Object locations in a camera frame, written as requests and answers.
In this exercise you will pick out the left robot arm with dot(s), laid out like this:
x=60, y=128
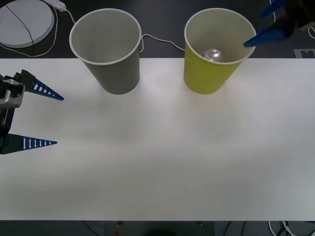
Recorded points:
x=11, y=97

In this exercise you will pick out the pink can with gold top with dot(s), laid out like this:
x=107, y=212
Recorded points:
x=211, y=55

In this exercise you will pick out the grey plastic bin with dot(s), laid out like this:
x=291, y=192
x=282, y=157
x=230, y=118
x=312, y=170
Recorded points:
x=115, y=71

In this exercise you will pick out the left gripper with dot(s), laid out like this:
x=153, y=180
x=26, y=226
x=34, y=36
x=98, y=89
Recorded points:
x=6, y=120

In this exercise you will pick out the grey marker plate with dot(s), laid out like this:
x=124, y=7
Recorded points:
x=305, y=53

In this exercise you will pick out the white power strip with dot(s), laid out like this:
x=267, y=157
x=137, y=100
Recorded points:
x=55, y=3

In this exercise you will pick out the yellow-green plastic bin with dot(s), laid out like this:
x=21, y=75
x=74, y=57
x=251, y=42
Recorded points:
x=206, y=76

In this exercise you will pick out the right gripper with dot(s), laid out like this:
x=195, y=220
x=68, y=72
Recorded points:
x=295, y=13

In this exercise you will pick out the white round disc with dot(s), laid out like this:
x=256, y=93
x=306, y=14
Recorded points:
x=14, y=32

